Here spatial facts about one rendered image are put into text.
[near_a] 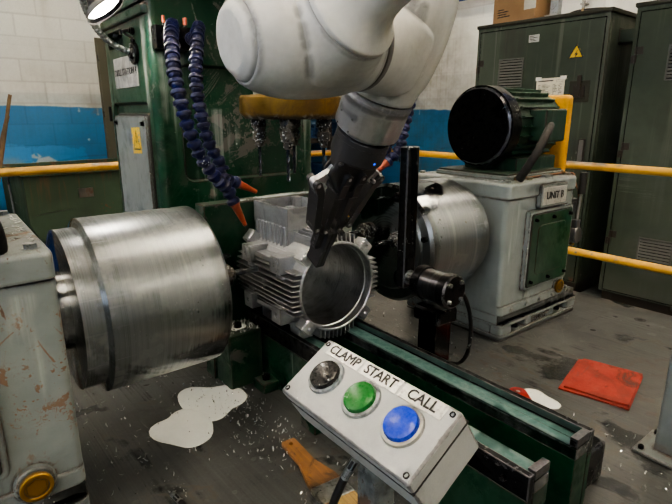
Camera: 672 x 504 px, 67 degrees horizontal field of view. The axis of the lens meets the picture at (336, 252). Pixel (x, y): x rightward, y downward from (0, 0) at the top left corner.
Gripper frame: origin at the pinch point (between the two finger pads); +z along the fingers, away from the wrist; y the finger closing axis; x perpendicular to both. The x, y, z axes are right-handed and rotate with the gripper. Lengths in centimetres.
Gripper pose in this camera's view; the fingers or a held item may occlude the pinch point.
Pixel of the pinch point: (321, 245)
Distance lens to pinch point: 80.5
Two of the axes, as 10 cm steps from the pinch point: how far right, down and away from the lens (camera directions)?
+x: 5.3, 6.6, -5.3
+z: -3.1, 7.3, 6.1
